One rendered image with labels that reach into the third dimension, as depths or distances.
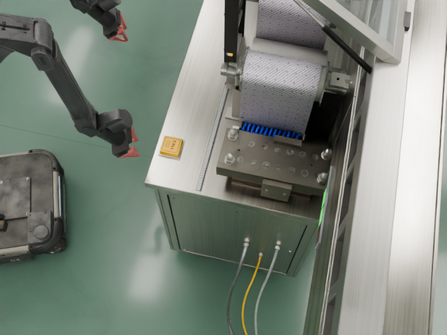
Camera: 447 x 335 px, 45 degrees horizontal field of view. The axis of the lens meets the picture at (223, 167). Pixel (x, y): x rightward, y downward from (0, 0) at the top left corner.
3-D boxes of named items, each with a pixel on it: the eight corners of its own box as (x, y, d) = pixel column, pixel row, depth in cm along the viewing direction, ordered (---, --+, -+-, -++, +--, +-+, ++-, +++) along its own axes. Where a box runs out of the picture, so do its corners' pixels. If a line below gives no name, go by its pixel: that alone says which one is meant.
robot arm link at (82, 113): (24, 18, 128) (24, 54, 124) (48, 14, 128) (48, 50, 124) (79, 111, 167) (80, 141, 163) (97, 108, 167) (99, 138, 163)
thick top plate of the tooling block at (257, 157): (226, 135, 194) (226, 127, 188) (335, 157, 190) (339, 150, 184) (215, 174, 187) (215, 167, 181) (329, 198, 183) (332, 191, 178)
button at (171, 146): (165, 137, 201) (164, 135, 199) (183, 141, 200) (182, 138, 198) (159, 153, 198) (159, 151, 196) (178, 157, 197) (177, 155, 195)
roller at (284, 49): (253, 52, 192) (255, 29, 181) (323, 65, 190) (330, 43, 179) (246, 78, 187) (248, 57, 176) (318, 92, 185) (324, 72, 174)
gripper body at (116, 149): (129, 123, 178) (114, 114, 171) (131, 150, 173) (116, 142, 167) (114, 130, 180) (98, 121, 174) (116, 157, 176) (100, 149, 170)
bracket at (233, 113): (226, 108, 207) (227, 58, 180) (243, 111, 206) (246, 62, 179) (223, 118, 205) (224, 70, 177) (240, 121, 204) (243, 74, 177)
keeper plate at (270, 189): (261, 191, 191) (263, 178, 181) (289, 197, 190) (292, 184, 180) (259, 197, 190) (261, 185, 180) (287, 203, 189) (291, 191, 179)
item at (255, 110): (239, 120, 191) (241, 92, 174) (304, 133, 188) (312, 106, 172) (239, 121, 190) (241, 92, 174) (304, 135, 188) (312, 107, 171)
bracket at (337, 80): (330, 74, 169) (332, 70, 167) (348, 78, 168) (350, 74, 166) (328, 87, 167) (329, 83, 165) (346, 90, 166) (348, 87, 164)
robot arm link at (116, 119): (77, 107, 164) (78, 131, 160) (106, 92, 159) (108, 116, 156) (103, 121, 173) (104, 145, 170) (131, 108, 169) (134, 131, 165)
